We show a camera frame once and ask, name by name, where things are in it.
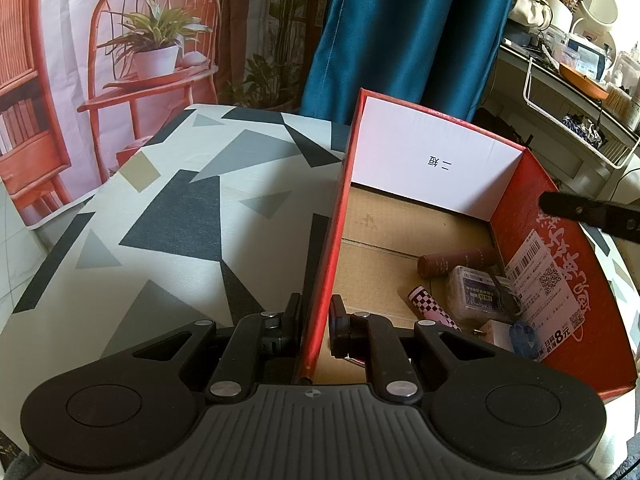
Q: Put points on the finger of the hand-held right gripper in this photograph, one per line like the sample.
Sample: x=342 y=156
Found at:
x=580 y=209

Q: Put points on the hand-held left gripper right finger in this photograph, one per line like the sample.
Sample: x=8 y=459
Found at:
x=339 y=327

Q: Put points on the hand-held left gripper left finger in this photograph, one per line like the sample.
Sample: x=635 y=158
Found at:
x=292 y=327

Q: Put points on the pink checkered tube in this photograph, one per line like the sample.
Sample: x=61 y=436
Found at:
x=432 y=305

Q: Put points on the red cardboard box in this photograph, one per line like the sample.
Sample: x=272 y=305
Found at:
x=390 y=240

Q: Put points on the dark metal eyelash curler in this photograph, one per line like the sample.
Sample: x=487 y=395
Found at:
x=507 y=297

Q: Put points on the brown lipstick tube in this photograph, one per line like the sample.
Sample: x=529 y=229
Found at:
x=455 y=262

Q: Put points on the clear plastic case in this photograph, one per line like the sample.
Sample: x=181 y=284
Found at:
x=472 y=292

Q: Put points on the blue fuzzy item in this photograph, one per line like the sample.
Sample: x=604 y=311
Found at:
x=524 y=337

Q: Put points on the blue white patterned pouch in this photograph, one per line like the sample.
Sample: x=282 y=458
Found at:
x=580 y=131

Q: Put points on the cotton swab container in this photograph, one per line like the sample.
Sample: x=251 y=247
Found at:
x=622 y=107

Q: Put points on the orange tray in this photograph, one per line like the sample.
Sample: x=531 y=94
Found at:
x=582 y=82

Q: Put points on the geometric patterned tablecloth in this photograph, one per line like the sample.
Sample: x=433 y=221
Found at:
x=200 y=210

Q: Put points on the white brush holder cup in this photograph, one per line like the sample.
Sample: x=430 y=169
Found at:
x=559 y=7

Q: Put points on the round white mirror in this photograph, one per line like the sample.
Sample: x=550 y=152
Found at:
x=600 y=2

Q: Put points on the white cloth bag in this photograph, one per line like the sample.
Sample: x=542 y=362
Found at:
x=527 y=7

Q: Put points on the teal curtain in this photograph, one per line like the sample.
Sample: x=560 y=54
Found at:
x=410 y=35

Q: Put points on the wall poster with red chair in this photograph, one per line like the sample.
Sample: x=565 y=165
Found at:
x=125 y=60

